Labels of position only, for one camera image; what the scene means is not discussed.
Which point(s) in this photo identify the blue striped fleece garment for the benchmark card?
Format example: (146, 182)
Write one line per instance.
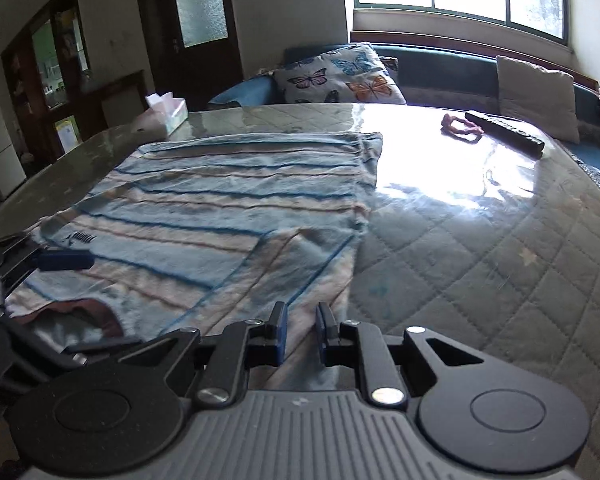
(205, 210)

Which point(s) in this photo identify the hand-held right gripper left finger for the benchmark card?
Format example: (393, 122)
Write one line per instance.
(280, 334)

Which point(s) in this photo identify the white fridge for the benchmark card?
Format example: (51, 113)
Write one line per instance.
(0, 160)

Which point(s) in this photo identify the dark wooden glass door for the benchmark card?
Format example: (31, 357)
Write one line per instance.
(155, 75)

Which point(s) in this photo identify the tissue box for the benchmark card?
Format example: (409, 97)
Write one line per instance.
(172, 117)

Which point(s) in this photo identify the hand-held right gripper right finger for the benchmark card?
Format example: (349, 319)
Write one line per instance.
(322, 334)

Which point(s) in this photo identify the butterfly print pillow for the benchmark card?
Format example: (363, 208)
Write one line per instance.
(340, 77)

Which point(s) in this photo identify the black remote control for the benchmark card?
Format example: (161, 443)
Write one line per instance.
(505, 132)

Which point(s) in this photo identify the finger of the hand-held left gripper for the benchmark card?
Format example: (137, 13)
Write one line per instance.
(65, 260)
(105, 349)

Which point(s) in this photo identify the grey pillow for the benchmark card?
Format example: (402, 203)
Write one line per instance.
(535, 100)

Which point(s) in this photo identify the blue sofa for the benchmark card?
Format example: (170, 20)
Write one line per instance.
(440, 67)

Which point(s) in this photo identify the dark wooden cabinet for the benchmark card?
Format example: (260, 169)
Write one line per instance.
(25, 110)

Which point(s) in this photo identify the pink hair scrunchie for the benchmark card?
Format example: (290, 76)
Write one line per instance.
(450, 127)

